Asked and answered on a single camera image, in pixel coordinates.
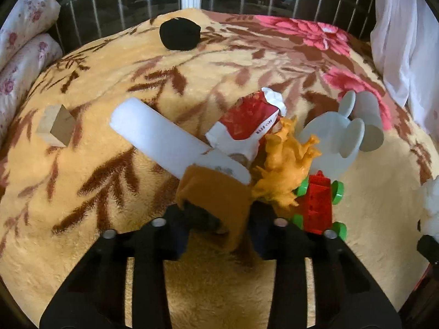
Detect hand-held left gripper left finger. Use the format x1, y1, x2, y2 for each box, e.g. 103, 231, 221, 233
39, 207, 190, 329

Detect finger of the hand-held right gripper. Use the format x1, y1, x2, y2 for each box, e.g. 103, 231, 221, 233
416, 235, 439, 268

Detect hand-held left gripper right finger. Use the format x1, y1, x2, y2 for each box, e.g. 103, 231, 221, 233
251, 208, 402, 329

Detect brown felt cloth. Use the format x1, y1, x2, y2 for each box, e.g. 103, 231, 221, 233
176, 165, 252, 251

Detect red toy car green wheels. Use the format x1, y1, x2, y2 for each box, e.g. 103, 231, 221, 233
290, 171, 347, 241

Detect orange plastic toy animal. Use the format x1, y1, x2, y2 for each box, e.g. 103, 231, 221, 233
252, 115, 321, 208

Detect white foam roll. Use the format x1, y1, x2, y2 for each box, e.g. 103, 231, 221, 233
110, 98, 252, 186

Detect white mouse-shaped plastic toy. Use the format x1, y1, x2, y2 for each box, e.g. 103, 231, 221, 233
300, 91, 366, 179

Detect crumpled red white packet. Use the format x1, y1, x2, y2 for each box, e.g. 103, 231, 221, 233
206, 87, 287, 161

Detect white plastic cylinder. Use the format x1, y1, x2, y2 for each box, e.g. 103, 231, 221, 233
353, 91, 385, 152

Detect floral printed blanket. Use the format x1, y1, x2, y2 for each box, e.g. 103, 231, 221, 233
0, 7, 436, 329

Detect wooden block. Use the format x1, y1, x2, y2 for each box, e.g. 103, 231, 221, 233
36, 104, 76, 148

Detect black sock ball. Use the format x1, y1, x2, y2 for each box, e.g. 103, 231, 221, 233
159, 17, 201, 50

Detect white curtain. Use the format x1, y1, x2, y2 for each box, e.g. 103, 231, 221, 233
370, 0, 439, 117

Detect floral pillow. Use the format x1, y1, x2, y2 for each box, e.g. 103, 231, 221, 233
0, 0, 61, 72
0, 34, 63, 143

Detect metal bed railing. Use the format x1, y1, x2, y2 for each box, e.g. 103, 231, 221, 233
24, 0, 378, 55

